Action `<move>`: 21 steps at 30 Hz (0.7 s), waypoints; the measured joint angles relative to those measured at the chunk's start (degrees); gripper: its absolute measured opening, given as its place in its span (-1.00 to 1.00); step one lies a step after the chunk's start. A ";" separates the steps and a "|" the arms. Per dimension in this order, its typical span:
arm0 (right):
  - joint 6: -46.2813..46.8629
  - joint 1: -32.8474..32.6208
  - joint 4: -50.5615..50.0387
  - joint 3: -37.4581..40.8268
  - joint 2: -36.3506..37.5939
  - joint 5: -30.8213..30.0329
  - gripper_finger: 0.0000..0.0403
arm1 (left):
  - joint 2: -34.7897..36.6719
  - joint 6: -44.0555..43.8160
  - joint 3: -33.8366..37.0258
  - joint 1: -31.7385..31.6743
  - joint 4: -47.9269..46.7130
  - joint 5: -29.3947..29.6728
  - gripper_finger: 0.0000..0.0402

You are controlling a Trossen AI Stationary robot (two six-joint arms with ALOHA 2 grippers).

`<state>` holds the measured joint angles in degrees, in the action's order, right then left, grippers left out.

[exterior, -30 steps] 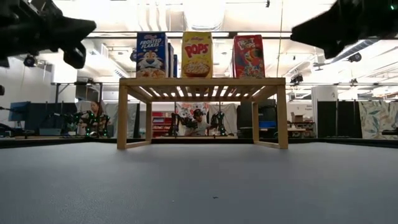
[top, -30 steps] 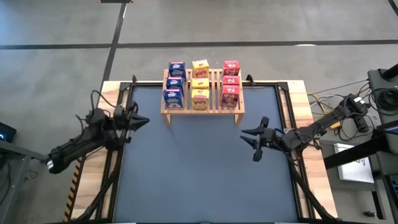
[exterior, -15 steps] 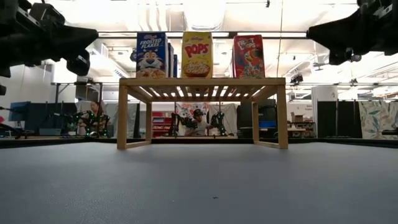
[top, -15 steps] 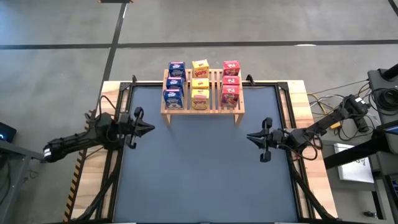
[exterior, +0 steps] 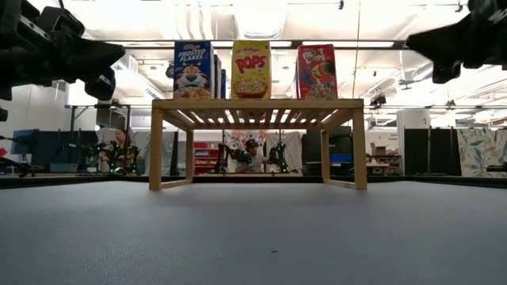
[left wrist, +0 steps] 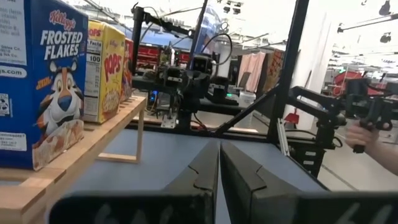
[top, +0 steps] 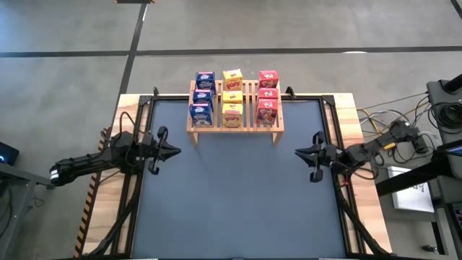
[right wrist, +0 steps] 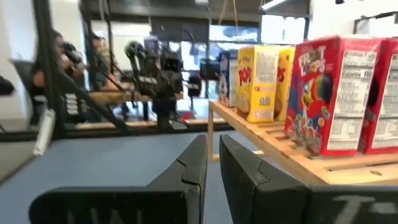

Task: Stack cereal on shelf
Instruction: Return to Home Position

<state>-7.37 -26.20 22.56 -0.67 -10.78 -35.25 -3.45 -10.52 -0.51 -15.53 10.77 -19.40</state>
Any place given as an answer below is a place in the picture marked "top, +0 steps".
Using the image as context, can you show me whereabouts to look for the white paper sheet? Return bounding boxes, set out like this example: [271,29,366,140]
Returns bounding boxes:
[387,165,435,214]

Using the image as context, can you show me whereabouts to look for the grey equipment cart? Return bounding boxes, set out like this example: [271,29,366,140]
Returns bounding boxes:
[425,74,462,145]

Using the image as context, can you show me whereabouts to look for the black device with blue light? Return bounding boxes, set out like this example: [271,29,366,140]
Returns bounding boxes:
[0,141,20,167]

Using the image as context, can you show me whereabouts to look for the red Froot Loops cereal box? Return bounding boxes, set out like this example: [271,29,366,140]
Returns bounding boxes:
[258,69,280,90]
[256,97,279,126]
[257,87,279,100]

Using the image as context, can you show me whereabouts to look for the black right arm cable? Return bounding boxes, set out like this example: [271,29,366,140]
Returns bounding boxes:
[337,158,379,181]

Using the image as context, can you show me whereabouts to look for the yellow Corn Pops cereal box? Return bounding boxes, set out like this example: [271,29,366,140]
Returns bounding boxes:
[222,90,244,105]
[221,103,244,129]
[222,68,244,91]

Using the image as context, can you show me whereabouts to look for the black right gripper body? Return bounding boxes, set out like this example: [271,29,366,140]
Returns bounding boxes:
[309,130,343,183]

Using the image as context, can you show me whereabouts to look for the tan floor cable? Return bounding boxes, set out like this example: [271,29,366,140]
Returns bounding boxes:
[355,92,431,134]

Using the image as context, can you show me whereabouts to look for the grey side table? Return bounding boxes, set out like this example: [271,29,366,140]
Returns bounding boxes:
[0,161,58,260]

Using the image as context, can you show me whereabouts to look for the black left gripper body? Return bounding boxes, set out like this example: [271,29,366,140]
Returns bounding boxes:
[141,126,170,176]

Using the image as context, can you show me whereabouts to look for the yellow black hazard strip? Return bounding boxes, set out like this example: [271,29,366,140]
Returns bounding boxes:
[73,126,113,258]

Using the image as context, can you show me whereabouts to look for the wooden slatted shelf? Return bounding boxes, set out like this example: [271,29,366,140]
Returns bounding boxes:
[186,79,285,147]

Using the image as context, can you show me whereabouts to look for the coiled black cable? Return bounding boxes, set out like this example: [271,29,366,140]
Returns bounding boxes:
[428,101,462,129]

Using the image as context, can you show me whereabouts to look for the blue grey table mat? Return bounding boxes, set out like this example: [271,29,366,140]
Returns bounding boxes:
[130,99,348,259]

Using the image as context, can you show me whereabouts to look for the black stand beam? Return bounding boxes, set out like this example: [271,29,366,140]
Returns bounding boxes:
[375,139,462,198]

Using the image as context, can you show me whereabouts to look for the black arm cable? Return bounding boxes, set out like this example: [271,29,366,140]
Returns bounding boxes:
[337,158,379,181]
[100,110,147,145]

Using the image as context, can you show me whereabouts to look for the blue Frosted Flakes cereal box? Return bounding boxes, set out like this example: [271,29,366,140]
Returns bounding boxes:
[188,103,214,128]
[195,71,217,95]
[192,89,215,112]

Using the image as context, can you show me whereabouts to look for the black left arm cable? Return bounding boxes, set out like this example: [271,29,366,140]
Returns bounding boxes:
[100,110,147,145]

